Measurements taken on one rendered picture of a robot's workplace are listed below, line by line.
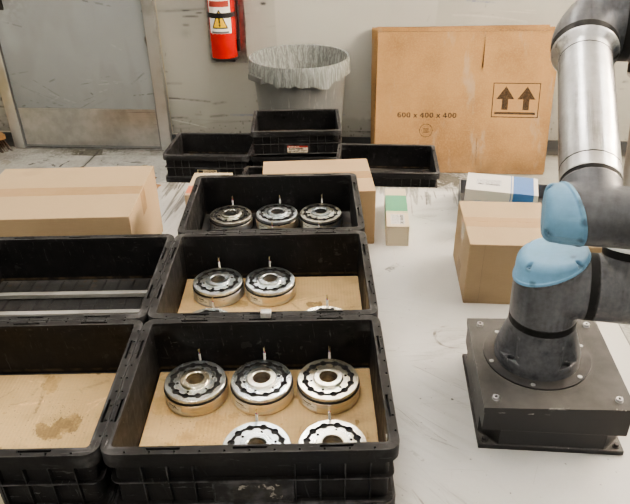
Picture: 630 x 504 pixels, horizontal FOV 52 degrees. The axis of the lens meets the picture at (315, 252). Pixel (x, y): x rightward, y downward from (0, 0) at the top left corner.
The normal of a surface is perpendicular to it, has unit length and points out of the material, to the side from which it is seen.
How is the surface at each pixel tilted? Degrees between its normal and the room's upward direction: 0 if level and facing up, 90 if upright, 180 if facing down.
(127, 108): 90
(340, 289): 0
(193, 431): 0
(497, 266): 90
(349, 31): 90
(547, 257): 9
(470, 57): 81
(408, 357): 0
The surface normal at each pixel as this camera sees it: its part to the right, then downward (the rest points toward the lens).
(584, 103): -0.38, -0.59
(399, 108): -0.06, 0.30
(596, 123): -0.06, -0.58
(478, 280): -0.07, 0.51
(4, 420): -0.01, -0.86
